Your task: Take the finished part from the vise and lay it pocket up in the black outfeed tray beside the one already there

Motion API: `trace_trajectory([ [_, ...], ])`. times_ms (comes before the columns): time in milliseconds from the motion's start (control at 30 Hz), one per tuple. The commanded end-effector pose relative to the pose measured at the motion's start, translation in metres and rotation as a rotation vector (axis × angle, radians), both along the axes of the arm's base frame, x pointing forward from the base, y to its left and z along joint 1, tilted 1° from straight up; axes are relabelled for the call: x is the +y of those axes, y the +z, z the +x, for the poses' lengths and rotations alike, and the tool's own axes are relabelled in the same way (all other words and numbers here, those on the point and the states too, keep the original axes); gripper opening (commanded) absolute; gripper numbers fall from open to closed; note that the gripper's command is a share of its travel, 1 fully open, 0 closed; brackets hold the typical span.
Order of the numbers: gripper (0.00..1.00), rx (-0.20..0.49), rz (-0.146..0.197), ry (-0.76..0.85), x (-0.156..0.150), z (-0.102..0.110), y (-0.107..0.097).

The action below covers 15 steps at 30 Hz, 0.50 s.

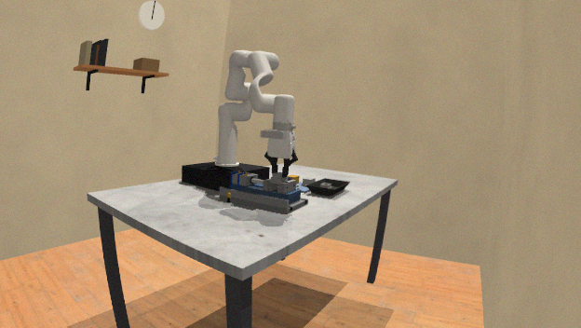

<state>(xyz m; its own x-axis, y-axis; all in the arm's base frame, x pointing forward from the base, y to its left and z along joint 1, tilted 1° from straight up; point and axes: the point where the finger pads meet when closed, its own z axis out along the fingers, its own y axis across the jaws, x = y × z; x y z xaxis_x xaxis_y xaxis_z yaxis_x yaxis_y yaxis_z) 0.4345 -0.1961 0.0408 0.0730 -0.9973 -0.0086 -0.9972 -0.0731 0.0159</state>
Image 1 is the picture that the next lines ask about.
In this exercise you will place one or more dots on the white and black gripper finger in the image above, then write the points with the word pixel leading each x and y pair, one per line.
pixel 287 163
pixel 273 161

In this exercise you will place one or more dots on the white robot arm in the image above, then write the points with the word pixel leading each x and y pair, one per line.
pixel 261 65

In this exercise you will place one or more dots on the yellow-orange block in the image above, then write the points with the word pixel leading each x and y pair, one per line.
pixel 293 177

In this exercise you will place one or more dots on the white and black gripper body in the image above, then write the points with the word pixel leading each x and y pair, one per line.
pixel 282 148

